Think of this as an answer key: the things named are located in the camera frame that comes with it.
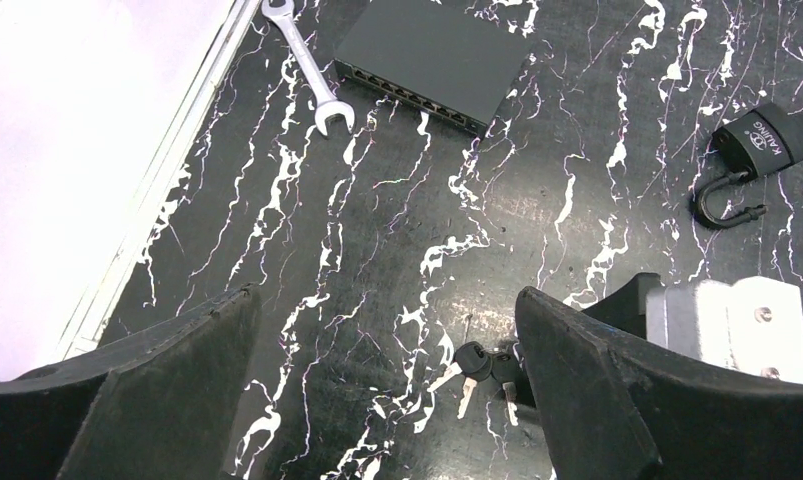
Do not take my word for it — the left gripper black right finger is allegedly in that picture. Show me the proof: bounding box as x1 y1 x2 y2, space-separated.
515 286 803 479

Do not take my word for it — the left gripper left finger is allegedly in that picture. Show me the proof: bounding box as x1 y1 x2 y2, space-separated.
0 283 262 479

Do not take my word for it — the bunch of black keys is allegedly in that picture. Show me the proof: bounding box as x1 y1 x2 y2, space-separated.
427 341 529 427

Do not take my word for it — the black padlock with keys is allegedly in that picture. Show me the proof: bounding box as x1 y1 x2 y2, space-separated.
693 102 803 230

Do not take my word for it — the black flat box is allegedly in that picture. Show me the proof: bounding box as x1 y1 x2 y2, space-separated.
334 0 530 136

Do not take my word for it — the silver open-end wrench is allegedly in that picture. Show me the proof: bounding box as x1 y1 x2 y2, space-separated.
260 0 356 137

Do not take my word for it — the aluminium frame rail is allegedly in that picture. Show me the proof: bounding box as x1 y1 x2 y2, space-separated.
48 1 260 363

